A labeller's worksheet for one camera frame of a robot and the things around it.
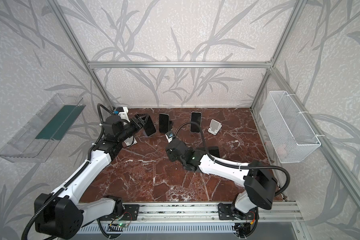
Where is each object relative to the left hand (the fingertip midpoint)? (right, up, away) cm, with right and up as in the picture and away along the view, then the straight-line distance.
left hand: (149, 113), depth 76 cm
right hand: (+11, -15, +5) cm, 20 cm away
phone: (+2, -5, +35) cm, 36 cm away
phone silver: (+26, -1, +40) cm, 47 cm away
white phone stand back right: (+38, -8, +23) cm, 45 cm away
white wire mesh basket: (+63, -9, -14) cm, 66 cm away
